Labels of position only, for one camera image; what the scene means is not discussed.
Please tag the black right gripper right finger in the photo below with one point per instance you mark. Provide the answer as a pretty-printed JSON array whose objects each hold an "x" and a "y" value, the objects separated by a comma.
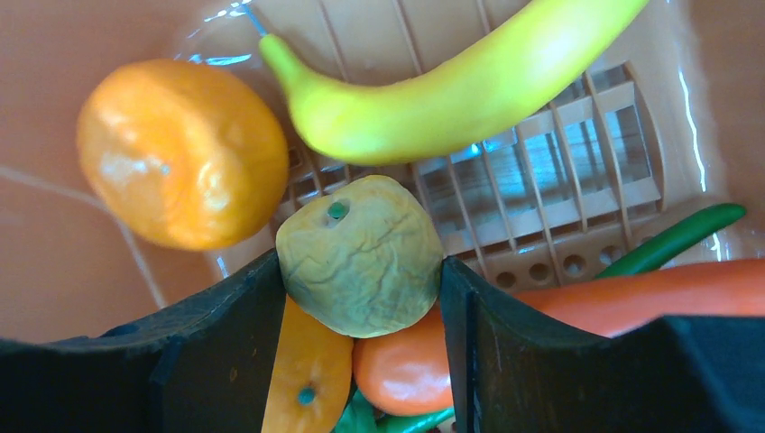
[{"x": 678, "y": 350}]

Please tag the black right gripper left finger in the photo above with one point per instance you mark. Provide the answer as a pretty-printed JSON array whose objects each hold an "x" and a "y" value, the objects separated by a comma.
[{"x": 203, "y": 364}]

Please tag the yellow wrinkled round fruit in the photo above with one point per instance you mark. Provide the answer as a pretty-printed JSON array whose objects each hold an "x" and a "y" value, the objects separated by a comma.
[{"x": 364, "y": 261}]

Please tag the orange tangerine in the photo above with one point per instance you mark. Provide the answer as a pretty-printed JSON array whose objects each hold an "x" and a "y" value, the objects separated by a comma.
[
  {"x": 186, "y": 155},
  {"x": 311, "y": 375}
]

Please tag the yellow toy banana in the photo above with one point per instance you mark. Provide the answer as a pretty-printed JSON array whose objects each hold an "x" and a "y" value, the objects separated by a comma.
[{"x": 483, "y": 91}]

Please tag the orange toy carrot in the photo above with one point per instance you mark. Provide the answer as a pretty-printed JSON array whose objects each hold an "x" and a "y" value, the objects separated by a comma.
[{"x": 406, "y": 373}]

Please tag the green chili pepper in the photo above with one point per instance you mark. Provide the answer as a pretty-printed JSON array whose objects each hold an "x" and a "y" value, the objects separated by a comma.
[{"x": 361, "y": 416}]

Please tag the orange plastic basket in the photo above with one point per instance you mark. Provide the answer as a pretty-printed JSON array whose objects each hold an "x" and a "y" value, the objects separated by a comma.
[{"x": 669, "y": 120}]

